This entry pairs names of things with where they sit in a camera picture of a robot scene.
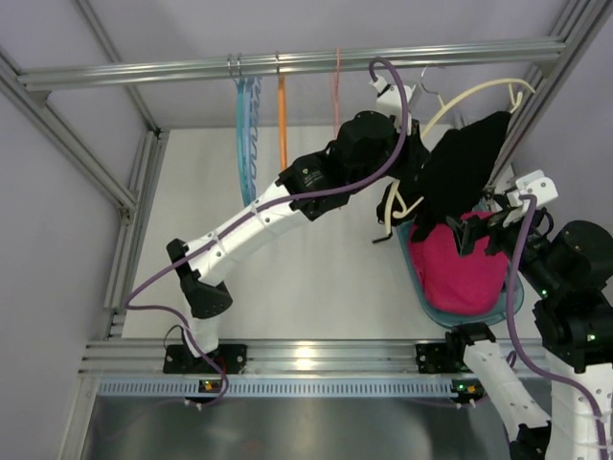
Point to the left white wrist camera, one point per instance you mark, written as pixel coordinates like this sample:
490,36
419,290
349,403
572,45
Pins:
388,101

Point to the magenta cloth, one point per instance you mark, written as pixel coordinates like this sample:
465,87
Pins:
465,285

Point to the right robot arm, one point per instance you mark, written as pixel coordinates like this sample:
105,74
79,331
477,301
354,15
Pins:
574,320

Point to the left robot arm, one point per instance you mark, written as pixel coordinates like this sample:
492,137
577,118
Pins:
367,147

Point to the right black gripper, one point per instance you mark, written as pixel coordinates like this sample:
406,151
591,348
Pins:
480,229

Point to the pink plastic hanger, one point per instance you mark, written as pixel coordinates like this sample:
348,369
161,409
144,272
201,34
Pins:
334,91

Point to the aluminium hanging rail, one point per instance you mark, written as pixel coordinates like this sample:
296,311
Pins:
544,49

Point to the black trousers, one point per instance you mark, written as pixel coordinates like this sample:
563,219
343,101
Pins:
458,169

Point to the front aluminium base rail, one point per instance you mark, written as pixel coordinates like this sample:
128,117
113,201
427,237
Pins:
273,368

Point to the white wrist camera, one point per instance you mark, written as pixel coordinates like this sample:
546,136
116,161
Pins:
536,184
388,101

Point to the orange plastic hanger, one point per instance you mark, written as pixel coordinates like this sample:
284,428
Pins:
282,122

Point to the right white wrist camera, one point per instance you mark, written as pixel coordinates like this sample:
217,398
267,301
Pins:
536,184

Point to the light blue plastic hanger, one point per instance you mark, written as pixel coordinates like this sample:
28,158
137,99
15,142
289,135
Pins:
254,124

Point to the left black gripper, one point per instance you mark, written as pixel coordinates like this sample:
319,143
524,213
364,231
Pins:
413,156

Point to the teal plastic hanger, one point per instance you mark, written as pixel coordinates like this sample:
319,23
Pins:
243,119

